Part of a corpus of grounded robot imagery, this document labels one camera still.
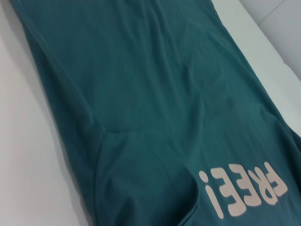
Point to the teal T-shirt with FREE print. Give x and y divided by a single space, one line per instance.
141 106

